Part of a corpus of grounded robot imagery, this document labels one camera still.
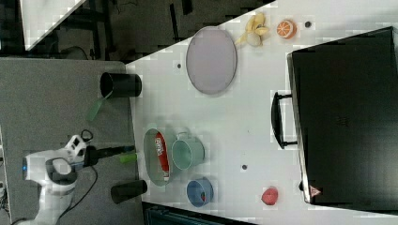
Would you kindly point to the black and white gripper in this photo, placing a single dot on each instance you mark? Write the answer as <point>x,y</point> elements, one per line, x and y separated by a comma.
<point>81,152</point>

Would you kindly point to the black toaster oven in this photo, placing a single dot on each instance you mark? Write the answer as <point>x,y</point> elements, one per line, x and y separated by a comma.
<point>344,100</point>

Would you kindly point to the black utensil holder cup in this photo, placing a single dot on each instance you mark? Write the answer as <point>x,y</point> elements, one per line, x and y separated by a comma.
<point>117,85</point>

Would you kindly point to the red toy fruit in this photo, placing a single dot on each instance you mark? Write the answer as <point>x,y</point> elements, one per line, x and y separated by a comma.
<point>270,196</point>

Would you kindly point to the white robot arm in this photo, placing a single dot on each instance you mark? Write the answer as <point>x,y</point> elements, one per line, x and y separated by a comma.
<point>56,173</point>

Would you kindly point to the green toy pepper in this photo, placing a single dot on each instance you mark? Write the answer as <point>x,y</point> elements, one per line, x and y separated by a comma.
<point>126,158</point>

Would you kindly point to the toy orange half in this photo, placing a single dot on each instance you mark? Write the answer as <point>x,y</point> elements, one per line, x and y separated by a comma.
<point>286,29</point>

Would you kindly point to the red ketchup tube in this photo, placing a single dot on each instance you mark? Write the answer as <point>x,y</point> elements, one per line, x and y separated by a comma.
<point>161,150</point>

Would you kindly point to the dark blue crate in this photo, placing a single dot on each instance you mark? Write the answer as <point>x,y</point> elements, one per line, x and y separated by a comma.
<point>156,214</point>

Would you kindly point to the toy strawberry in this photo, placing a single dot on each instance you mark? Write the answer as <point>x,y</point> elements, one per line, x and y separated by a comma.
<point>203,196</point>

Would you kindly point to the green slotted spatula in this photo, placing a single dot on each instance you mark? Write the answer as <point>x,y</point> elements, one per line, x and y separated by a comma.
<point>95,108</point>

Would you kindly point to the green metal strainer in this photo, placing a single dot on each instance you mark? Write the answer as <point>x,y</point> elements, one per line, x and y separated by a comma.
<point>152,161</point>

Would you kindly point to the grey round plate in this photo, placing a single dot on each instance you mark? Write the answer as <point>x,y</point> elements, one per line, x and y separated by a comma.
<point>211,60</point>

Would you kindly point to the peeled toy banana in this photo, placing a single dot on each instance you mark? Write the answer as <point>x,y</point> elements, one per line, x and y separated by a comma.
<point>255,29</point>

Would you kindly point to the green metal mug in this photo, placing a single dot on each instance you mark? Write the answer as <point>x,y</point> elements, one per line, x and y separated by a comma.
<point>187,151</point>

